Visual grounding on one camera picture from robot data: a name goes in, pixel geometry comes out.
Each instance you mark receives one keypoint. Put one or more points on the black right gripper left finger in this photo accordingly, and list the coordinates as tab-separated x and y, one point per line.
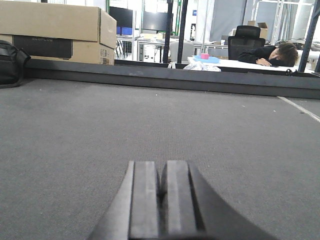
133	213

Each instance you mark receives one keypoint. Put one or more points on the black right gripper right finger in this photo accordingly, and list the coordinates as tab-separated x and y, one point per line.
193	210

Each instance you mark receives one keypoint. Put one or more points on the pink block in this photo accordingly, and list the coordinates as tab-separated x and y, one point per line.
204	56

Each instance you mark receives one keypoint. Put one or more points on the crumpled plastic bag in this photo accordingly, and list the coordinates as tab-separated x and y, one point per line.
200	66

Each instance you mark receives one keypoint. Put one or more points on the white table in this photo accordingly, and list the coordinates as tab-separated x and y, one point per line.
243	65

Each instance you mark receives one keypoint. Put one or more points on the light blue tray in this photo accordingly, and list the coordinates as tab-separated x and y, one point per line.
209	59

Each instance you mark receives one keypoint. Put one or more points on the black office chair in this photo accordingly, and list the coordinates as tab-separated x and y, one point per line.
245	39

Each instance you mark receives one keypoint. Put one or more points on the sleeping person in black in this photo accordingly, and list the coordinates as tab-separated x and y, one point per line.
283	55

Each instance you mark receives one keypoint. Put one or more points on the large cardboard box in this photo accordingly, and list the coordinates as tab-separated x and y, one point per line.
83	34

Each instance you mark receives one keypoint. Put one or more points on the black monitor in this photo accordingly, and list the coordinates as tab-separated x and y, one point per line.
154	21

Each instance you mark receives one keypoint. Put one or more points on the black bag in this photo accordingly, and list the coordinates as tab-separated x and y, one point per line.
12	62

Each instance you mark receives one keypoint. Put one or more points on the black conveyor side rail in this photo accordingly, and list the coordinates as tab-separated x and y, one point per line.
272	82

